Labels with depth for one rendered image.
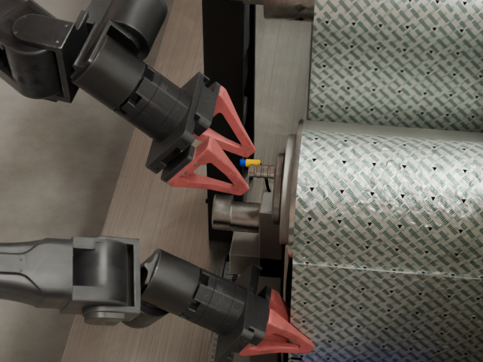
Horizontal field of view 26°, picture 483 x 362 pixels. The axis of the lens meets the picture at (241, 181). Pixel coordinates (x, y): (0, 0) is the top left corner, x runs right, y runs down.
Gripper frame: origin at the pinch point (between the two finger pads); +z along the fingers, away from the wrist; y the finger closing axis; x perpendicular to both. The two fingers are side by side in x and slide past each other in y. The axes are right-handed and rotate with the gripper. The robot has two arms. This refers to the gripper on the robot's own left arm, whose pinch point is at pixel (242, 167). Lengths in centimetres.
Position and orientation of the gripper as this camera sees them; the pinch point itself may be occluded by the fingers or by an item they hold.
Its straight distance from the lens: 107.6
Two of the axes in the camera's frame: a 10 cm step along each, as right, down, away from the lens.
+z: 7.6, 5.4, 3.6
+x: 6.4, -5.1, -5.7
